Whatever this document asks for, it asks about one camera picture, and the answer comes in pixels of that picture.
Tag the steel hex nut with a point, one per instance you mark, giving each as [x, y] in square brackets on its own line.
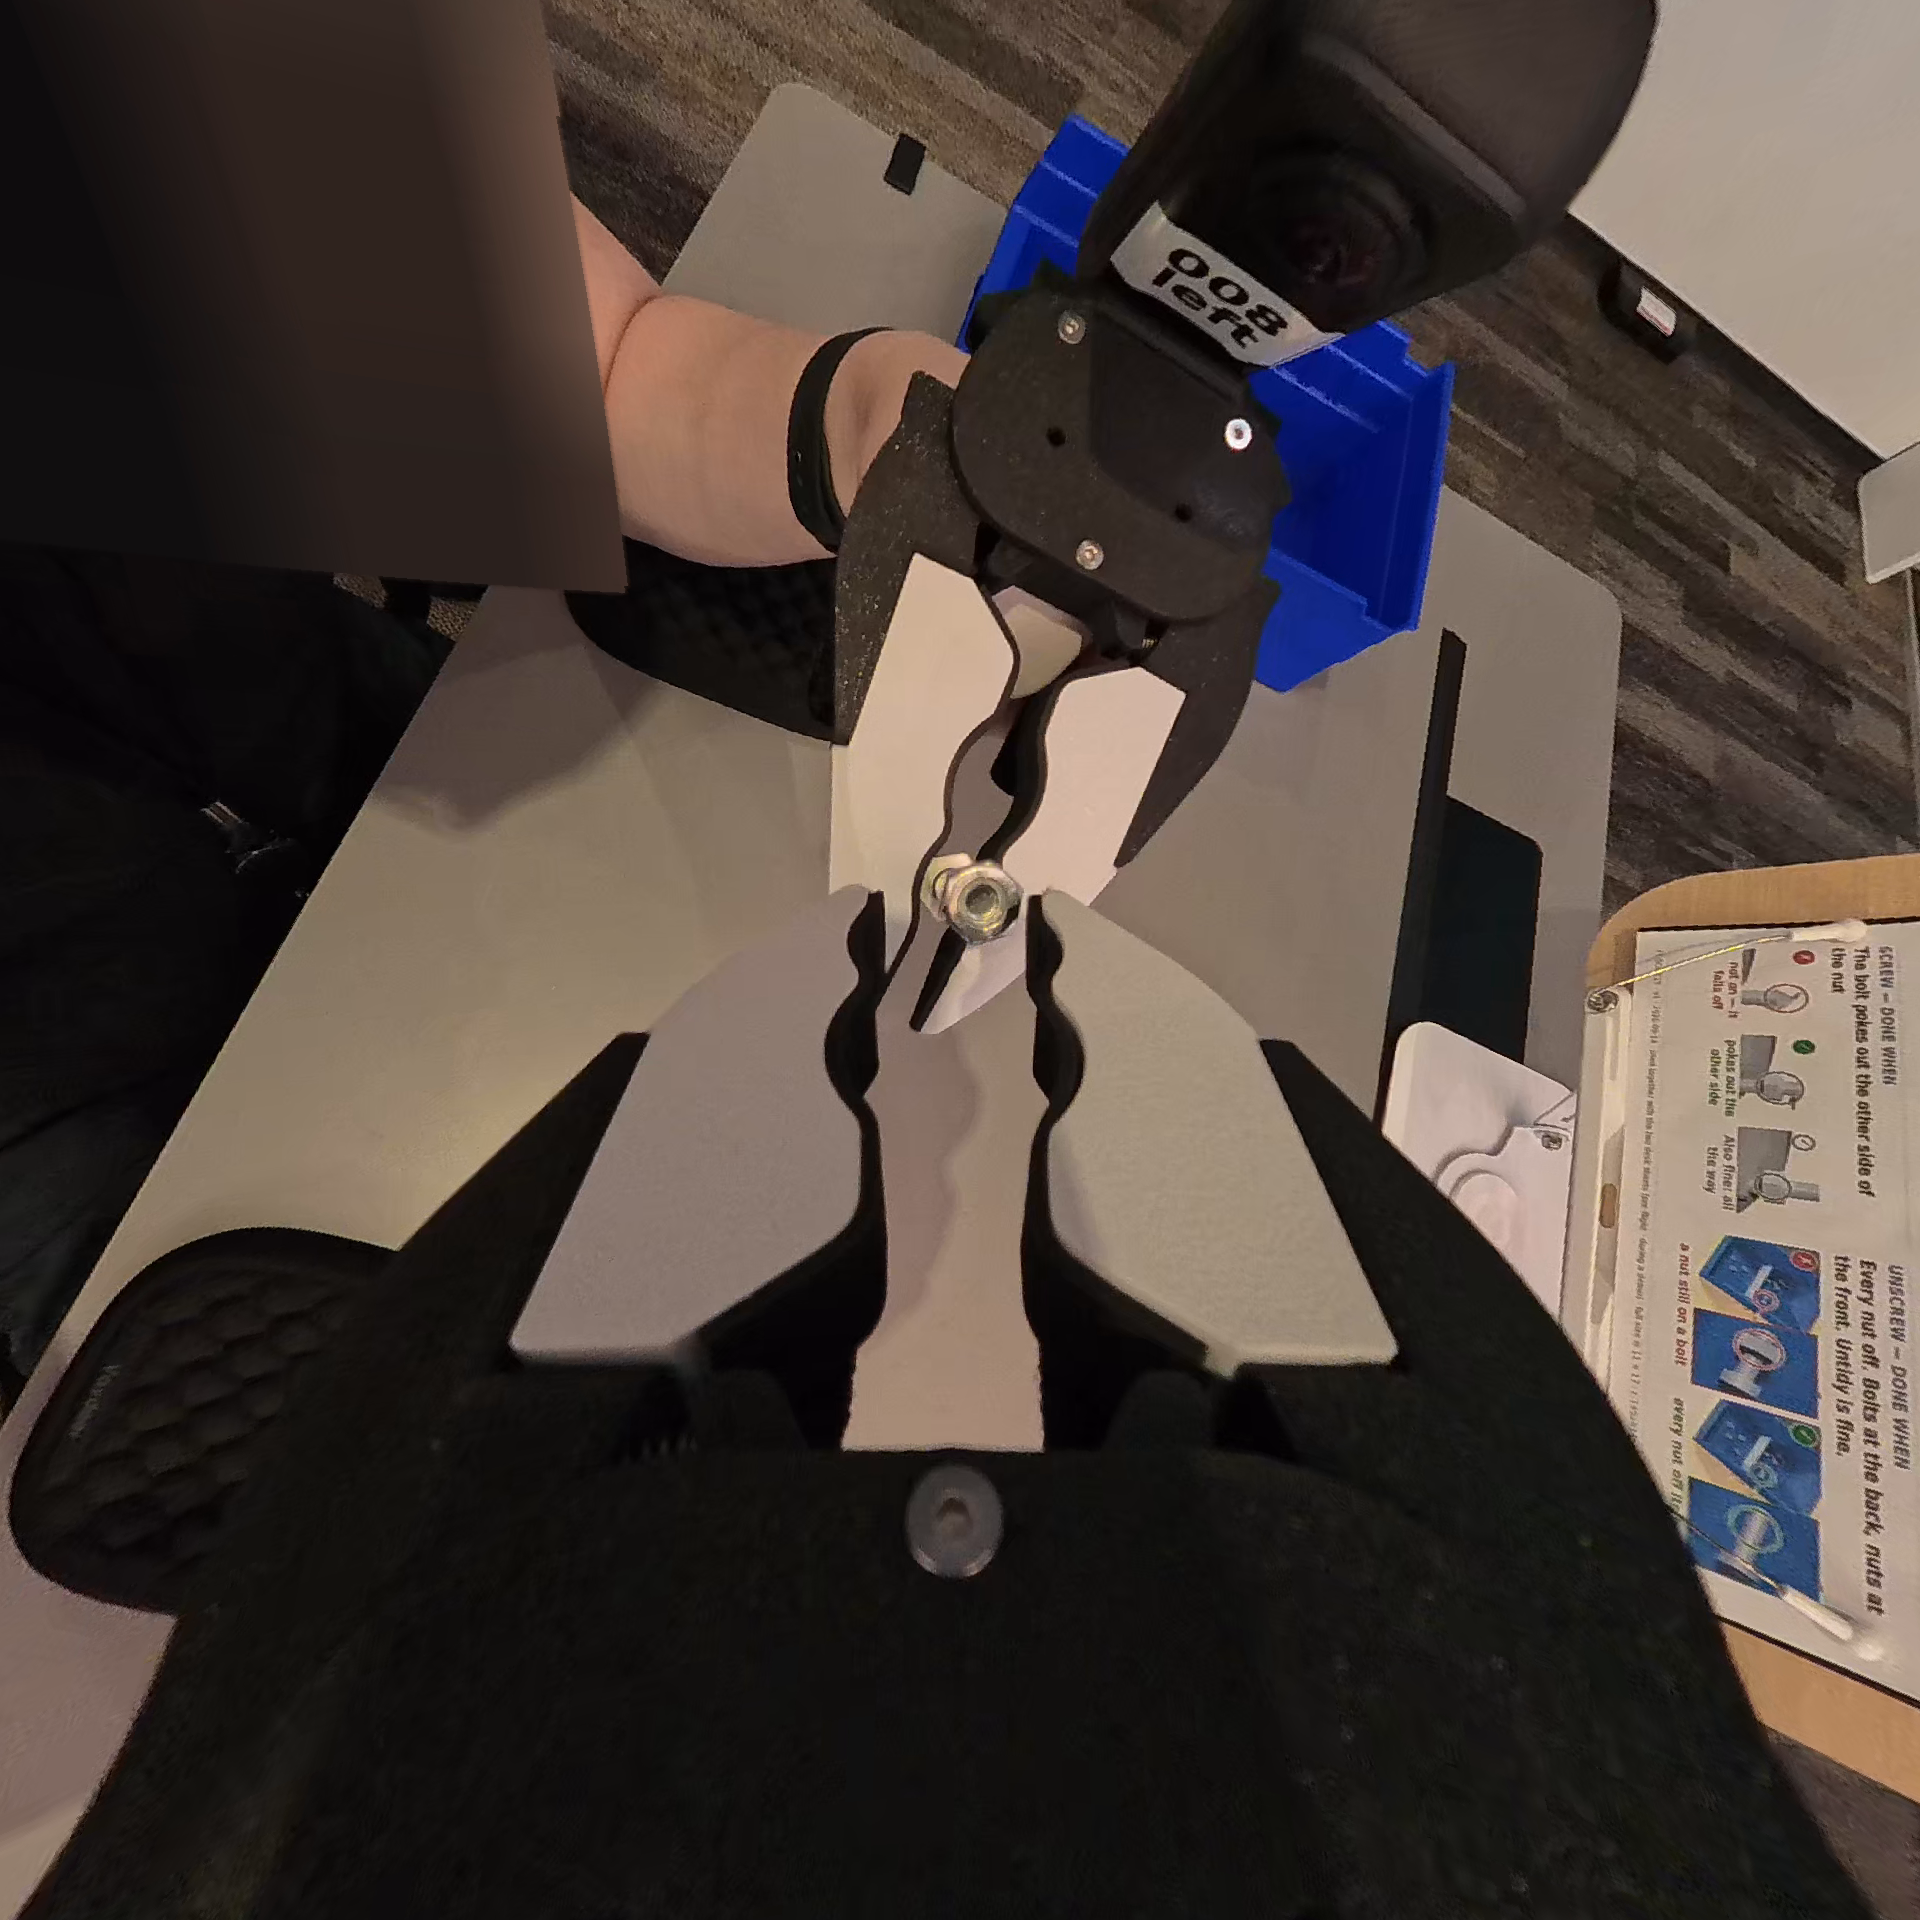
[983, 906]

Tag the blue bin with black divider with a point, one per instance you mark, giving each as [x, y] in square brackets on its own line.
[1350, 495]

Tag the person's left forearm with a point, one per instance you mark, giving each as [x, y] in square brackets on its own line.
[705, 422]

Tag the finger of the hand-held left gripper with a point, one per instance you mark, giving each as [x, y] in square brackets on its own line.
[1102, 764]
[914, 692]

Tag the rounded wooden board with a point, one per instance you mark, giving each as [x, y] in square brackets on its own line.
[1800, 892]

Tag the black wristband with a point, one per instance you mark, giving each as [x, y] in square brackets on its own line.
[818, 436]

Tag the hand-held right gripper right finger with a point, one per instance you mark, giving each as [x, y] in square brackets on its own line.
[1200, 1185]

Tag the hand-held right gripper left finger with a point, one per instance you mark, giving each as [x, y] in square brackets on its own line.
[705, 1185]

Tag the black textured wrist pad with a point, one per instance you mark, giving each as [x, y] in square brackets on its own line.
[194, 1396]
[705, 645]

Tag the person's left hand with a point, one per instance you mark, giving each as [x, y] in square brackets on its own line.
[879, 405]

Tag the colour printed instruction sheet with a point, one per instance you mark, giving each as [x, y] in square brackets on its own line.
[1770, 1172]

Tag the black floor box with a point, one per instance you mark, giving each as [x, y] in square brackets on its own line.
[1641, 311]

